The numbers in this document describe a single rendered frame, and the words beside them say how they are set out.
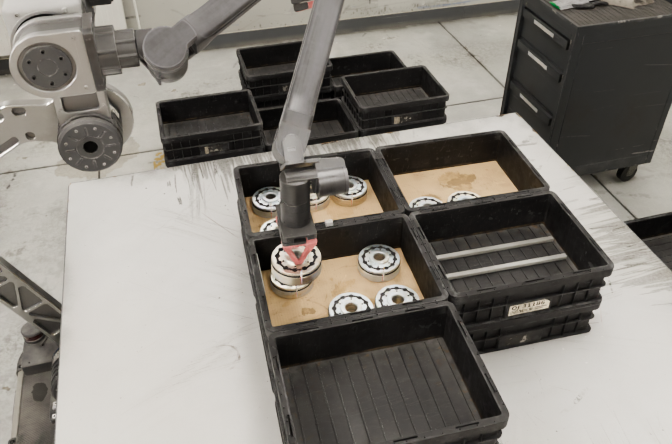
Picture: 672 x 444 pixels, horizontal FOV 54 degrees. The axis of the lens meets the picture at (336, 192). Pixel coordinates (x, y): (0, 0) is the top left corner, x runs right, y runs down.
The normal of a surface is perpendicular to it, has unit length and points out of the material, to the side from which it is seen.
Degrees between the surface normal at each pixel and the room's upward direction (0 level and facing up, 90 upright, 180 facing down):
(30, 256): 0
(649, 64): 90
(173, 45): 47
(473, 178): 0
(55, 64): 90
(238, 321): 0
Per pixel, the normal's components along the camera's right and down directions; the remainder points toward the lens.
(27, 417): 0.00, -0.79
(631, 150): 0.28, 0.59
